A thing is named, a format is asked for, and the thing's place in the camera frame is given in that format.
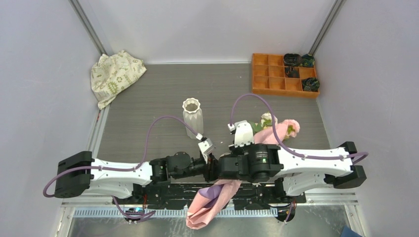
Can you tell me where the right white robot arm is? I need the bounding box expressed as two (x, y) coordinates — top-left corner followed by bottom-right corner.
(216, 142), (367, 203)

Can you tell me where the dark sock in tray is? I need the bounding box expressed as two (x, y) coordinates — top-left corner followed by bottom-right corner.
(285, 67), (300, 79)

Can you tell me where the green blue rolled sock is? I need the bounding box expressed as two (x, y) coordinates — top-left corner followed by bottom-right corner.
(300, 54), (315, 68)

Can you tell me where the left corner frame post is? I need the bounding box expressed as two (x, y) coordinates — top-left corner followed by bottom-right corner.
(69, 0), (107, 54)

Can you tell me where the white ribbed vase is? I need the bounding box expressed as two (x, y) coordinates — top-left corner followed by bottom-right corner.
(182, 98), (204, 134)

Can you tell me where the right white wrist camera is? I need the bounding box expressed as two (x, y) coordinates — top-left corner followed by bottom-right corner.
(227, 120), (254, 148)

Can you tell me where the corner frame post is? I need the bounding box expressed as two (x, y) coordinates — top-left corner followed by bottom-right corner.
(69, 0), (107, 54)
(308, 0), (346, 56)

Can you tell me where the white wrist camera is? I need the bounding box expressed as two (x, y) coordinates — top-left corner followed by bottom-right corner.
(196, 133), (215, 164)
(227, 120), (254, 148)

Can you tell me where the dark rolled sock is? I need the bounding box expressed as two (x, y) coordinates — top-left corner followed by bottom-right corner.
(283, 53), (302, 67)

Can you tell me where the orange compartment tray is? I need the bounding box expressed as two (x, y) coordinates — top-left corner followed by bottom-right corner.
(251, 53), (320, 98)

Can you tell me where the cream patterned cloth bag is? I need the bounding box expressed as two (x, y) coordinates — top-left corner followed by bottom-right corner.
(90, 50), (147, 110)

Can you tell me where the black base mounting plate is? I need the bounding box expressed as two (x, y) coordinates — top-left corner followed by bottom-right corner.
(117, 183), (306, 210)

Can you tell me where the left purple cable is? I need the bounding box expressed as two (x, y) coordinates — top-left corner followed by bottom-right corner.
(42, 115), (204, 224)

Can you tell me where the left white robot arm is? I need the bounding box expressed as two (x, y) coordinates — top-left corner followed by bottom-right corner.
(53, 151), (218, 204)

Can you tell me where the patterned sock front compartment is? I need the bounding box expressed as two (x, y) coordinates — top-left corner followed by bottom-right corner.
(301, 77), (320, 92)

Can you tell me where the pink flower bouquet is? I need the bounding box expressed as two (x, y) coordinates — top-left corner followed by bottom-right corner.
(186, 112), (300, 230)

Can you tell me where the aluminium front rail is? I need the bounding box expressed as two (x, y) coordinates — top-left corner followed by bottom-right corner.
(62, 188), (359, 218)

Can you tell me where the right corner frame post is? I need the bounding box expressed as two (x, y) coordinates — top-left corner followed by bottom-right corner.
(308, 0), (346, 56)

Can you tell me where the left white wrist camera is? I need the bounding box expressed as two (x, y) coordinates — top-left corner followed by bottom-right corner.
(196, 133), (215, 164)

